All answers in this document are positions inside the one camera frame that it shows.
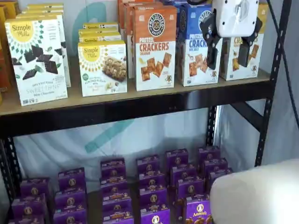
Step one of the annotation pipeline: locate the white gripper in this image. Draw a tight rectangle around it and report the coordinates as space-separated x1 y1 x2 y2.
202 0 263 70

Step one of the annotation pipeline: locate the blue sea salt crackers box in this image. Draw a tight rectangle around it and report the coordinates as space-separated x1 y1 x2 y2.
161 0 194 7
175 3 224 87

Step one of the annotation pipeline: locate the yellow pretzel crackers box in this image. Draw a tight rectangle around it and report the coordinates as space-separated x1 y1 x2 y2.
219 3 269 82

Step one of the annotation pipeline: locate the orange cheddar pretzel crackers box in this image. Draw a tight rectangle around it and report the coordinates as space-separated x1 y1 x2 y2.
132 5 178 92
117 0 141 35
123 1 164 79

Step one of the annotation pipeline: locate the purple Annie's snack box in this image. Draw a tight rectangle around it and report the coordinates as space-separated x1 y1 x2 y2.
206 168 234 188
165 149 189 169
139 186 168 208
11 194 48 219
202 158 228 174
198 146 221 162
55 189 87 211
20 178 51 197
175 197 214 224
141 206 171 224
100 159 126 180
171 164 198 183
102 192 133 212
176 178 206 199
136 154 162 175
102 210 134 224
100 177 128 195
57 167 86 191
53 208 88 224
138 172 167 190

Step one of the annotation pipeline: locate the black metal shelf rack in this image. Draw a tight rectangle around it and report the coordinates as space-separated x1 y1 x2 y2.
0 0 293 210

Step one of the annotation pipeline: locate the Simple Mills almond bars box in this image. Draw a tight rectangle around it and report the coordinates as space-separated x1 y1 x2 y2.
78 28 122 44
78 40 128 98
83 22 119 30

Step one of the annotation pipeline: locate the wooden shelf board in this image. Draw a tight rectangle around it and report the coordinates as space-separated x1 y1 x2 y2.
0 69 271 116

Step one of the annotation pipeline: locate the yellow snack box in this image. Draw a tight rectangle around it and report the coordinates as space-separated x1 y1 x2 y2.
3 0 21 20

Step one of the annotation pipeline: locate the white backdrop sheet teal logo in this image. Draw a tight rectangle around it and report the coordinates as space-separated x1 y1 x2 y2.
14 0 299 182

